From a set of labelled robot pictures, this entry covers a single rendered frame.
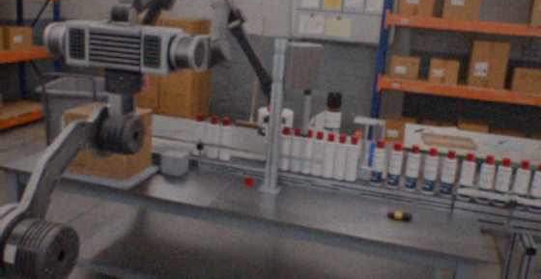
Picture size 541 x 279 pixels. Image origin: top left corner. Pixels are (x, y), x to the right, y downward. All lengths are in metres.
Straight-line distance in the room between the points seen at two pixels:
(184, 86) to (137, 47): 3.97
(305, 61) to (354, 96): 4.57
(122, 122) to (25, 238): 0.53
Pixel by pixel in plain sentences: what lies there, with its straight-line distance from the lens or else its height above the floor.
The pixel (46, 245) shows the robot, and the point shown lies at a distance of 1.57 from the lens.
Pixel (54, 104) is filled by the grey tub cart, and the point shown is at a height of 0.67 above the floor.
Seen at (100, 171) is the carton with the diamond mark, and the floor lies 0.88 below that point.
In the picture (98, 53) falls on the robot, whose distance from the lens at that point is 1.86.
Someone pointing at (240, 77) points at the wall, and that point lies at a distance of 7.04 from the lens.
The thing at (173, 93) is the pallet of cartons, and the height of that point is 0.58.
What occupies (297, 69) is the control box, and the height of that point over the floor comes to 1.38.
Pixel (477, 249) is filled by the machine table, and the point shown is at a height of 0.83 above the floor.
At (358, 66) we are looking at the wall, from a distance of 6.67.
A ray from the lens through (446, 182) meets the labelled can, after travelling 2.32.
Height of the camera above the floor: 1.64
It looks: 14 degrees down
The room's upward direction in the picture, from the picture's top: 4 degrees clockwise
